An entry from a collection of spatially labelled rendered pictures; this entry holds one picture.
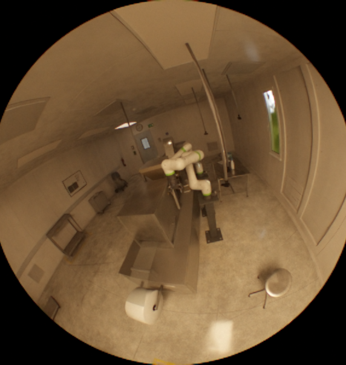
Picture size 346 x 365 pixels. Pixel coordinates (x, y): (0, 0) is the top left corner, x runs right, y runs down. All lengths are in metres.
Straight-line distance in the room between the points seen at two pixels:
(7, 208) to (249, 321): 5.28
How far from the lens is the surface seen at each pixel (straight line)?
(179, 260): 1.29
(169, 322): 2.03
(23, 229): 4.38
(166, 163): 1.06
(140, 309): 1.23
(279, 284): 1.62
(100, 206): 4.78
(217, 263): 2.07
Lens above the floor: 1.91
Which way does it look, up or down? 25 degrees down
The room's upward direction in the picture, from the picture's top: 19 degrees counter-clockwise
